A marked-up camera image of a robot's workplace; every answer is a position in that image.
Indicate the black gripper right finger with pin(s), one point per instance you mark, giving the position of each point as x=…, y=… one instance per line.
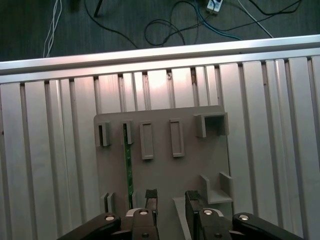
x=195, y=225

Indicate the green RAM stick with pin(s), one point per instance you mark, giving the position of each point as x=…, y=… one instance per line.
x=128, y=170

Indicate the black furniture leg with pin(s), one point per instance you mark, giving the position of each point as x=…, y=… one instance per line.
x=98, y=8

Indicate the grey plastic parts rack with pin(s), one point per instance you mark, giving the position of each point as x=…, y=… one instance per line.
x=162, y=175

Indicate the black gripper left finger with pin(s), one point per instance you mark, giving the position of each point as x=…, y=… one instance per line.
x=150, y=225

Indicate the white power strip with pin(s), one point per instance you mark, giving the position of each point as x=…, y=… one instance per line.
x=214, y=6

